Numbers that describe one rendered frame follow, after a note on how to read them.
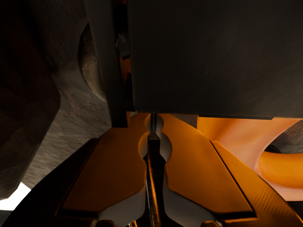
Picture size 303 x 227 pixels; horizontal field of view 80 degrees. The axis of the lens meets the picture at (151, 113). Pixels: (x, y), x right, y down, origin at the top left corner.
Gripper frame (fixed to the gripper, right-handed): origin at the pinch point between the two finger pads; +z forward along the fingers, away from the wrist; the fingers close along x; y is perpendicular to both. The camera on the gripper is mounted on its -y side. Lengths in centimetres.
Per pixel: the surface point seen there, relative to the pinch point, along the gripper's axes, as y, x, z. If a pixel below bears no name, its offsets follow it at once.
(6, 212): 594, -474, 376
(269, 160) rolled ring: 4.5, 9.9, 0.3
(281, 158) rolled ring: 4.7, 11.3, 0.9
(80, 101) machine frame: 2.1, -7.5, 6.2
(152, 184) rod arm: 9.6, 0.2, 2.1
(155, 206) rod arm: 10.8, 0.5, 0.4
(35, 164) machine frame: 25.5, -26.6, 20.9
